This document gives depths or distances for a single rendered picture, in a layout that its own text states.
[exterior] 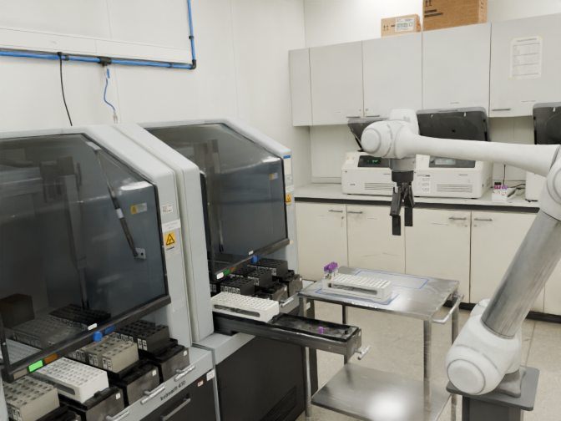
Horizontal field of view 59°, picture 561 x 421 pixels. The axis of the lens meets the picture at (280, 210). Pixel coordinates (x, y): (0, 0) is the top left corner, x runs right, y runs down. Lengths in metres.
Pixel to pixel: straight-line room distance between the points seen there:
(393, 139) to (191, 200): 0.82
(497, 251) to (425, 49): 1.69
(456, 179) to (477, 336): 2.54
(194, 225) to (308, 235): 2.66
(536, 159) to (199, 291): 1.28
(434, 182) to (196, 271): 2.47
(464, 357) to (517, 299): 0.22
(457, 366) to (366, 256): 2.86
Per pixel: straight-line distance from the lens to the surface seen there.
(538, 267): 1.46
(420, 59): 4.31
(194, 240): 1.95
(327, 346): 1.87
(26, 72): 2.84
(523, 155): 1.59
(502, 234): 3.99
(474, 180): 3.95
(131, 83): 3.25
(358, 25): 4.89
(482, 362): 1.54
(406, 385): 2.63
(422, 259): 4.17
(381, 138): 1.51
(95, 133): 1.99
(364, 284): 2.17
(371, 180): 4.16
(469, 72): 4.21
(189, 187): 1.91
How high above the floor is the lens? 1.62
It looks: 11 degrees down
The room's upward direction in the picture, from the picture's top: 3 degrees counter-clockwise
